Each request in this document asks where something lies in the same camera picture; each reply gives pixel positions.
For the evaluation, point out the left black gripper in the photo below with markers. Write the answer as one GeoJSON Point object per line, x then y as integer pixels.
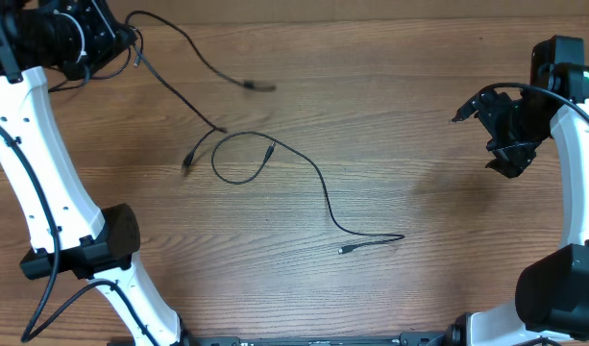
{"type": "Point", "coordinates": [111, 37]}

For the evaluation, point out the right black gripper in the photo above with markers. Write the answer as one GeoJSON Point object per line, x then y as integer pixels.
{"type": "Point", "coordinates": [517, 157]}

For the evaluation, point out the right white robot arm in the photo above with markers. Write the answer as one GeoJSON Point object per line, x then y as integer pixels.
{"type": "Point", "coordinates": [551, 302]}

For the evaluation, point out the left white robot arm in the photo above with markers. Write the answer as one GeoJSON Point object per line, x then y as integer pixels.
{"type": "Point", "coordinates": [68, 232]}

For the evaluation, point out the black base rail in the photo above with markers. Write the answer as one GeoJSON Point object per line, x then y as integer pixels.
{"type": "Point", "coordinates": [402, 339]}

